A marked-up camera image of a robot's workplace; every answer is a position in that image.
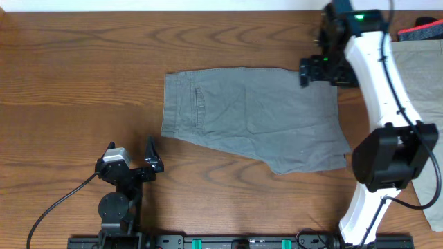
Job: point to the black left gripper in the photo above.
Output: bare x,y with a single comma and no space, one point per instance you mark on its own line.
153,164

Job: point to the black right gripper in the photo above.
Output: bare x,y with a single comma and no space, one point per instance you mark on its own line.
315,61

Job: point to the grey shorts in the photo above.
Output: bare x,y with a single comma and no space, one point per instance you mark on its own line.
259,113

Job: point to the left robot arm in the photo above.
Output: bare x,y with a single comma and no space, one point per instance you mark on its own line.
120,210

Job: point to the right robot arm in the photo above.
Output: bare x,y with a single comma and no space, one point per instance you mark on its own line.
356,52

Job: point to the khaki folded shorts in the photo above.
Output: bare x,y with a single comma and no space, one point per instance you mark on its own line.
420,67

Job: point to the dark grey red-trimmed garment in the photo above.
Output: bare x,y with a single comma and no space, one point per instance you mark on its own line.
426,28

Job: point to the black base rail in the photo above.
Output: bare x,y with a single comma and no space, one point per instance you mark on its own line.
239,242

